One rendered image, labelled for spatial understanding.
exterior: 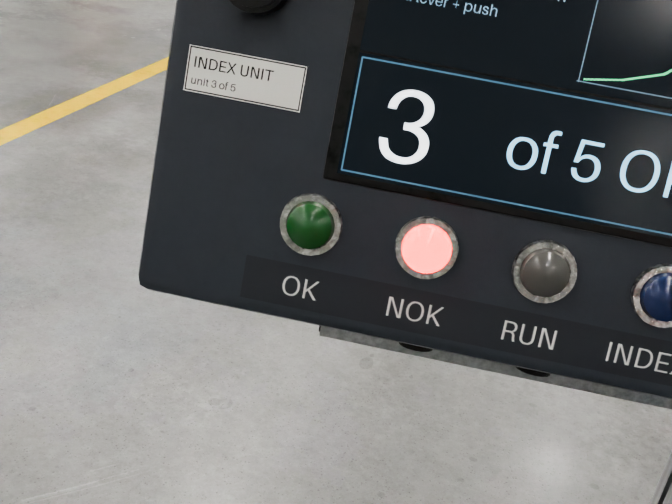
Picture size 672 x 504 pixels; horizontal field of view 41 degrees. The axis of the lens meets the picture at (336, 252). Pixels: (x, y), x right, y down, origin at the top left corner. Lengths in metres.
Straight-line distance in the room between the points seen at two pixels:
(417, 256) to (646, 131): 0.10
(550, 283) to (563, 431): 1.89
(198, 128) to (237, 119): 0.02
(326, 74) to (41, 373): 1.85
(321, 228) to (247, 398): 1.76
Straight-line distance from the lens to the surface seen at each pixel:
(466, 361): 0.47
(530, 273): 0.37
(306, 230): 0.37
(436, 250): 0.37
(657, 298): 0.38
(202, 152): 0.38
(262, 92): 0.38
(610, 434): 2.31
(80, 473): 1.91
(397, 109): 0.37
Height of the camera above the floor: 1.28
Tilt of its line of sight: 27 degrees down
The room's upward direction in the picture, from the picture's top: 10 degrees clockwise
